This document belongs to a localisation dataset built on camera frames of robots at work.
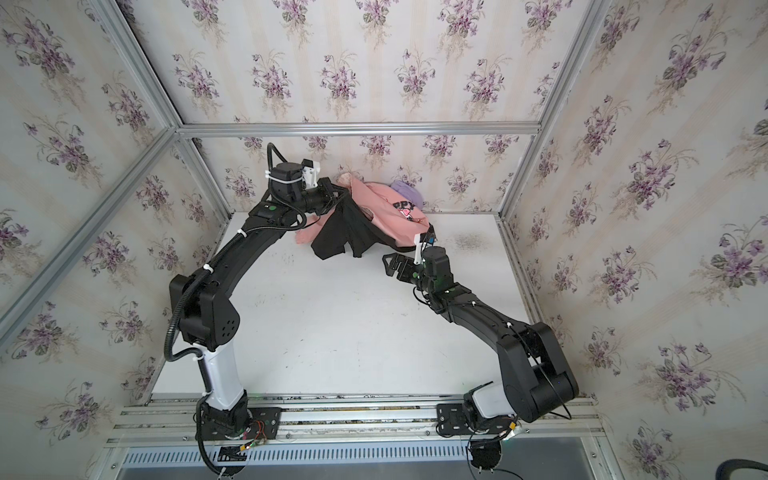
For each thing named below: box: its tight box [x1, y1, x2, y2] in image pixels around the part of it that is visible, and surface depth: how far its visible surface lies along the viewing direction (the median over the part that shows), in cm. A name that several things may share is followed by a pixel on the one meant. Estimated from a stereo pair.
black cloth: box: [311, 191, 421, 260], surface depth 94 cm
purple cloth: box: [390, 180, 424, 209], surface depth 116 cm
